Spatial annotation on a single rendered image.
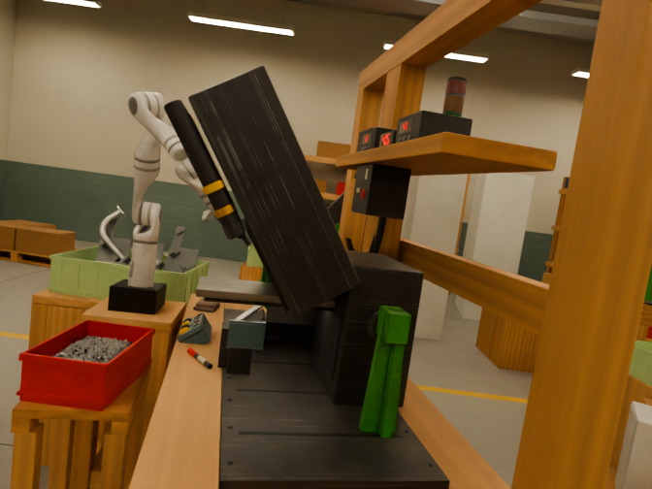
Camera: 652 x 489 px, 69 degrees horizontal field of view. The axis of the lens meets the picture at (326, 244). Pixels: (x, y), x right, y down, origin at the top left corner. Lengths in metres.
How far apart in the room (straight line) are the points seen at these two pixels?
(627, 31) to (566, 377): 0.49
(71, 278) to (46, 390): 1.11
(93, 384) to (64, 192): 8.42
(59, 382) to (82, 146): 8.30
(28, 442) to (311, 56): 7.99
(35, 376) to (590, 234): 1.22
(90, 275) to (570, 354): 2.02
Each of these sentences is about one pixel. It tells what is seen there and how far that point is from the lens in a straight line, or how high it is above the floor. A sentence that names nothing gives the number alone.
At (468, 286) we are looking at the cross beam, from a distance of 1.20.
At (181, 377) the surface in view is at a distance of 1.25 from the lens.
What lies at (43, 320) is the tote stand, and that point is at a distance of 2.45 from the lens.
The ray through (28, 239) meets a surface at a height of 0.33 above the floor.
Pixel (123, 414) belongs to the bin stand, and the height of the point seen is 0.79.
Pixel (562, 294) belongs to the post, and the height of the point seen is 1.29.
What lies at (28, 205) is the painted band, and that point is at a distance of 9.96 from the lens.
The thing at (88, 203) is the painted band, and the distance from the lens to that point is 9.44.
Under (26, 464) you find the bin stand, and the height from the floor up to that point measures 0.66.
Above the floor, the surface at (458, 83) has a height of 1.72.
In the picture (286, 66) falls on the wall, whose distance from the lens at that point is 8.77.
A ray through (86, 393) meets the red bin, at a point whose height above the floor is 0.84.
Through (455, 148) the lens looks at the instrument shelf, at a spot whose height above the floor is 1.51.
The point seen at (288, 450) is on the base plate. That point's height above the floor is 0.90.
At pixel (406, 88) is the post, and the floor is 1.77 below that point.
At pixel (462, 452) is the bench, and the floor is 0.88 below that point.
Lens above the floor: 1.39
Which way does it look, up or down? 6 degrees down
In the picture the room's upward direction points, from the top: 8 degrees clockwise
